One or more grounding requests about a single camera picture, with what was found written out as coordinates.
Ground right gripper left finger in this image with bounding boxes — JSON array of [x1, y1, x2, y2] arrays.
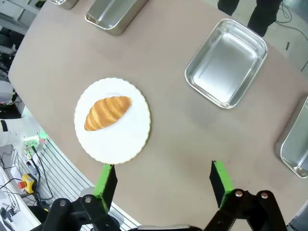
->
[[44, 164, 121, 231]]

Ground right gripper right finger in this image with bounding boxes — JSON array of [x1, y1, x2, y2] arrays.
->
[[203, 160, 287, 231]]

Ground steel rectangular container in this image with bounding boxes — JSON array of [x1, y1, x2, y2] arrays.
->
[[84, 0, 149, 36], [49, 0, 79, 10], [184, 18, 268, 109], [275, 96, 308, 179]]

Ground white scalloped round plate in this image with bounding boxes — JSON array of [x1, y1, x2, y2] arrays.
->
[[74, 77, 152, 165]]

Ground golden brown croissant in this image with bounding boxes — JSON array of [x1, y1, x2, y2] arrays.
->
[[84, 95, 132, 132]]

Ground yellow emergency stop box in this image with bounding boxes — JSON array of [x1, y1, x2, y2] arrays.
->
[[18, 173, 36, 193]]

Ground white control box green lights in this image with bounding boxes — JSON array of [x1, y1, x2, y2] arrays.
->
[[23, 134, 48, 154]]

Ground black trousers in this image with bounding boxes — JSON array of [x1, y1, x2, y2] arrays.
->
[[218, 0, 282, 37]]

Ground aluminium slotted base plate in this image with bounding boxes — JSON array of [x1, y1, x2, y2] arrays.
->
[[14, 134, 142, 231]]

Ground black control box cable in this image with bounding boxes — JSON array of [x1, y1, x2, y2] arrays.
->
[[26, 146, 54, 205]]

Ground black floor cable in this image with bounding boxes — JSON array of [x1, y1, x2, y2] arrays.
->
[[275, 0, 308, 73]]

